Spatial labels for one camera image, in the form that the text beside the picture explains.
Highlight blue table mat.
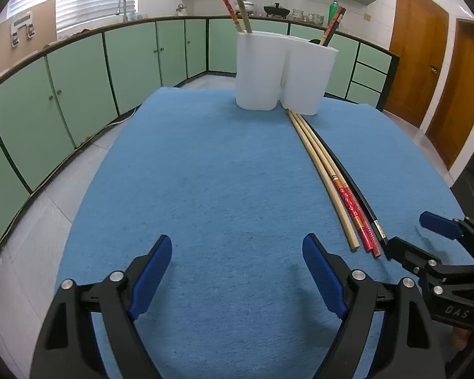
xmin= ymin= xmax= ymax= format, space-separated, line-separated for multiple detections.
xmin=65 ymin=87 xmax=469 ymax=379

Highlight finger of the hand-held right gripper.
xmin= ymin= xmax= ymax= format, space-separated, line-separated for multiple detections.
xmin=419 ymin=211 xmax=474 ymax=264
xmin=384 ymin=236 xmax=444 ymax=286

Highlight black red-ended chopstick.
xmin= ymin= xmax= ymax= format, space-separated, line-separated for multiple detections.
xmin=325 ymin=14 xmax=344 ymax=47
xmin=303 ymin=118 xmax=388 ymax=245
xmin=322 ymin=6 xmax=347 ymax=47

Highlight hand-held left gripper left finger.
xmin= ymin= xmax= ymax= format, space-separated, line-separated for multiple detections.
xmin=29 ymin=234 xmax=173 ymax=379

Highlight person's right hand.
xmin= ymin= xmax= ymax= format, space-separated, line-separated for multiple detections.
xmin=449 ymin=328 xmax=474 ymax=360

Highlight white two-compartment utensil holder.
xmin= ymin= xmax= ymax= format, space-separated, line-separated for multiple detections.
xmin=236 ymin=32 xmax=338 ymax=116

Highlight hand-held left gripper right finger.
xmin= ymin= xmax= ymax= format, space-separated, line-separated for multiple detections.
xmin=302 ymin=233 xmax=447 ymax=379

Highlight brown wooden door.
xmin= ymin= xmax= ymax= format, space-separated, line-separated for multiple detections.
xmin=424 ymin=18 xmax=474 ymax=170
xmin=385 ymin=0 xmax=450 ymax=129

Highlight white metal bracket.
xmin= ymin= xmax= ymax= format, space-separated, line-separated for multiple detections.
xmin=10 ymin=11 xmax=36 ymax=48

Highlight green thermos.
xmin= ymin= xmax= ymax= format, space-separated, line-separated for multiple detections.
xmin=327 ymin=0 xmax=340 ymax=30

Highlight plain bamboo chopstick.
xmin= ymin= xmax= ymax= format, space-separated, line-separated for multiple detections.
xmin=226 ymin=0 xmax=253 ymax=34
xmin=286 ymin=110 xmax=360 ymax=252

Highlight black wok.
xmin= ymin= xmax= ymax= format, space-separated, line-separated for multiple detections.
xmin=263 ymin=3 xmax=291 ymax=18

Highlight red patterned wooden chopstick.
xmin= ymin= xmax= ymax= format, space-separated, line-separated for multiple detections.
xmin=208 ymin=0 xmax=243 ymax=33
xmin=292 ymin=111 xmax=374 ymax=253
xmin=298 ymin=112 xmax=382 ymax=259

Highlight green base cabinets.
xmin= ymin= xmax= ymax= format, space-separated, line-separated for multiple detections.
xmin=0 ymin=15 xmax=399 ymax=297

